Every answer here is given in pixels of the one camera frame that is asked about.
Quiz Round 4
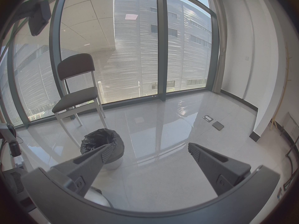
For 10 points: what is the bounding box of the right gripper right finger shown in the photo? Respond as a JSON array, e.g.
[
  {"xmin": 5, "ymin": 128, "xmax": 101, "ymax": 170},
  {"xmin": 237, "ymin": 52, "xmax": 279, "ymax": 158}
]
[{"xmin": 188, "ymin": 142, "xmax": 252, "ymax": 196}]

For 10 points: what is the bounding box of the window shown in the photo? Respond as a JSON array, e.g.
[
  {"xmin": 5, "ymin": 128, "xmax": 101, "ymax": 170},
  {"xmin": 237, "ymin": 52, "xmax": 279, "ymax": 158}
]
[{"xmin": 0, "ymin": 0, "xmax": 220, "ymax": 129}]

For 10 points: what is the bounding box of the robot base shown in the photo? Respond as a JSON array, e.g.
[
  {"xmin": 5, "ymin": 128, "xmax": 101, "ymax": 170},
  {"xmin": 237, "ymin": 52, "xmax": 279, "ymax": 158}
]
[{"xmin": 0, "ymin": 165, "xmax": 114, "ymax": 215}]

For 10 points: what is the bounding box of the white chair with grey seat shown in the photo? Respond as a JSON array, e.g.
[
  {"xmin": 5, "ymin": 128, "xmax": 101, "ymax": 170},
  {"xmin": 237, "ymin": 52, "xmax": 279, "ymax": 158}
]
[{"xmin": 52, "ymin": 53, "xmax": 108, "ymax": 149}]

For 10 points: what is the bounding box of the beige curtain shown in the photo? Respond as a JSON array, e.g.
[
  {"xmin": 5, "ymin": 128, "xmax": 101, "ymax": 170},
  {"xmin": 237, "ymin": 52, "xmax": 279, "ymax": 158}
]
[{"xmin": 209, "ymin": 0, "xmax": 228, "ymax": 94}]

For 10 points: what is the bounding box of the black plastic bag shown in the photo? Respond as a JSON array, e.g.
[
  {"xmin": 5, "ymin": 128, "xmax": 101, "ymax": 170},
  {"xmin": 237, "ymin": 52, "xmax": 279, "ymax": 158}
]
[{"xmin": 80, "ymin": 128, "xmax": 125, "ymax": 165}]

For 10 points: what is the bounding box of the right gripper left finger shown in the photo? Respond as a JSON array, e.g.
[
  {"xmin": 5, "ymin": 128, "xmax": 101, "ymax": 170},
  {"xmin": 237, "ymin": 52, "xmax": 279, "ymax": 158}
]
[{"xmin": 56, "ymin": 143, "xmax": 115, "ymax": 197}]

